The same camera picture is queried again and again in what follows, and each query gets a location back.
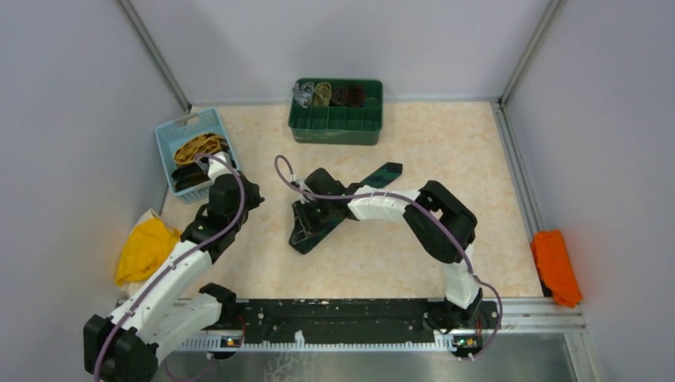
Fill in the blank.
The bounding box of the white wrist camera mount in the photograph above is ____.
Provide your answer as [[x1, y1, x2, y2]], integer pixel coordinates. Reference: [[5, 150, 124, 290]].
[[291, 177, 314, 205]]

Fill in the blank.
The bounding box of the green plaid tie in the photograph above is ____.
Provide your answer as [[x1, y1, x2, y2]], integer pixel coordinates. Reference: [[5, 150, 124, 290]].
[[288, 162, 403, 255]]

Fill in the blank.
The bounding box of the yellow cloth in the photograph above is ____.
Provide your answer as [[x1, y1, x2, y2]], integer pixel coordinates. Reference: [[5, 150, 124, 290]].
[[114, 209, 181, 298]]

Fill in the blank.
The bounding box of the green compartment organizer box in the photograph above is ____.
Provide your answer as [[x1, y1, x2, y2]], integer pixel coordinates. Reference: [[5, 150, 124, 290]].
[[287, 77, 384, 146]]

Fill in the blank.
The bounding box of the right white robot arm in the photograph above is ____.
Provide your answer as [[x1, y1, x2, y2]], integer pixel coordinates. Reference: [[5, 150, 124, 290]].
[[288, 162, 482, 328]]

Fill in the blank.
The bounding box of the purple cable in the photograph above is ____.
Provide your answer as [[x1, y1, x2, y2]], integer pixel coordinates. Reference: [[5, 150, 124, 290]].
[[274, 154, 504, 361], [92, 153, 247, 382]]

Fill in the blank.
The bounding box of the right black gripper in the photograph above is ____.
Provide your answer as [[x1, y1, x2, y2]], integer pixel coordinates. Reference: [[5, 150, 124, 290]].
[[292, 197, 334, 245]]

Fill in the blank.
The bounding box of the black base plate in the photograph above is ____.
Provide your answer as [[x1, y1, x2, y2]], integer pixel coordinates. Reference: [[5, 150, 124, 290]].
[[210, 298, 499, 345]]

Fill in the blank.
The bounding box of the olive rolled tie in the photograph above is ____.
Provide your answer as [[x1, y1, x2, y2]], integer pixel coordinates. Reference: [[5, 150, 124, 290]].
[[312, 82, 333, 107]]

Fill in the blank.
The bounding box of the dark navy tie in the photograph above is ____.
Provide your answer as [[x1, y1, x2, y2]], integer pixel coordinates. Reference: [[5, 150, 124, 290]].
[[171, 156, 224, 193]]

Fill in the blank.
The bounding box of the red black rolled tie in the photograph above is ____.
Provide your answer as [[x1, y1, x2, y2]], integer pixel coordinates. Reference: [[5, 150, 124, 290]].
[[346, 85, 365, 107]]

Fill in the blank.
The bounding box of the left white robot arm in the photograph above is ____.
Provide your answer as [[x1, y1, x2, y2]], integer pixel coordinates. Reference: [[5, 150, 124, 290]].
[[83, 171, 264, 381]]

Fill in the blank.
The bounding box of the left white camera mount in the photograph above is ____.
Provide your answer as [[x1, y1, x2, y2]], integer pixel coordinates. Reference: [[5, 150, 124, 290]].
[[204, 151, 233, 181]]

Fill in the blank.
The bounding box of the silver rolled tie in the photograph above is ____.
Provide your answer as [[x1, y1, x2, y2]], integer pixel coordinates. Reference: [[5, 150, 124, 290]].
[[292, 82, 315, 108]]

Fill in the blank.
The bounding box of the yellow patterned tie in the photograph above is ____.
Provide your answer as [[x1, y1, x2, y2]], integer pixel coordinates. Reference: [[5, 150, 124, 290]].
[[173, 133, 229, 167]]

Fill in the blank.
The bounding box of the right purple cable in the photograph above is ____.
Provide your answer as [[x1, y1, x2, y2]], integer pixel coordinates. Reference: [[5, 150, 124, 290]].
[[274, 154, 504, 361]]

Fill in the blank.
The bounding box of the brown rolled tie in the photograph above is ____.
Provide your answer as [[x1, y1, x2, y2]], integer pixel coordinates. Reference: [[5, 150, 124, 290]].
[[330, 86, 349, 107]]

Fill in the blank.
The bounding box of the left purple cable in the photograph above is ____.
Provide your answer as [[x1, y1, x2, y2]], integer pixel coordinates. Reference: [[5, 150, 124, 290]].
[[92, 153, 247, 382]]

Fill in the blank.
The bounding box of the orange cloth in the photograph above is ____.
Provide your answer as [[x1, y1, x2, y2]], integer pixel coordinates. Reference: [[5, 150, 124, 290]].
[[530, 229, 583, 308]]

